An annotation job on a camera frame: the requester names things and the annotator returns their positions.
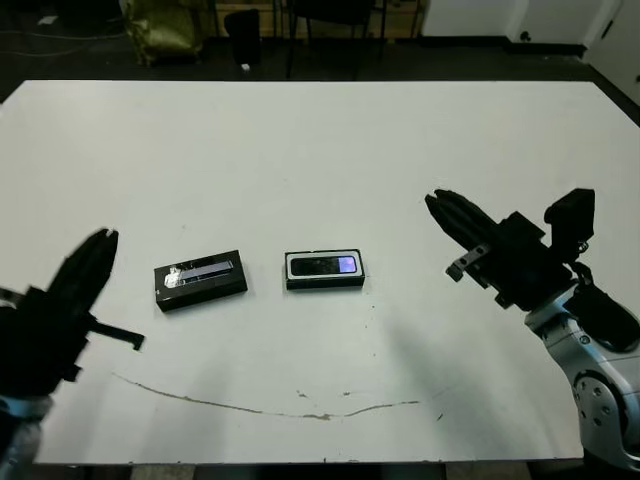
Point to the black metal-leg chair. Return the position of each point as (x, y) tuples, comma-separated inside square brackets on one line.
[(330, 12)]

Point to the black round door stop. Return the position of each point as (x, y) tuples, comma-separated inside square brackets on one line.
[(525, 35)]

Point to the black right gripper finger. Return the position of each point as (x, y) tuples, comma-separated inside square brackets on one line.
[(447, 222), (470, 217)]

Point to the black box base white insert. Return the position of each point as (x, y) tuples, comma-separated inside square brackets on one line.
[(325, 285)]

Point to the black waste bin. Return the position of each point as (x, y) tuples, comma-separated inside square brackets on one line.
[(242, 37)]

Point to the black phone-like camera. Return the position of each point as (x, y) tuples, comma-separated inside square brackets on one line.
[(315, 266)]

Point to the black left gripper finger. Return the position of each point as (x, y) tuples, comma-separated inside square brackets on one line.
[(77, 270), (102, 280)]

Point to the black printed box lid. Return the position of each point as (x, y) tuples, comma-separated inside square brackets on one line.
[(210, 290)]

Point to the yellow-green crinkled bag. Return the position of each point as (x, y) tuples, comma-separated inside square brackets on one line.
[(165, 30)]

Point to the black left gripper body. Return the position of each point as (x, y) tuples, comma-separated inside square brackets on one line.
[(35, 345)]

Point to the white paper sheet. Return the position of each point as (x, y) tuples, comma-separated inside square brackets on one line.
[(48, 21)]

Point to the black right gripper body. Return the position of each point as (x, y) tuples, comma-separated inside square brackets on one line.
[(525, 270)]

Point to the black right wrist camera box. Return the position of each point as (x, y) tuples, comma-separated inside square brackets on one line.
[(572, 220)]

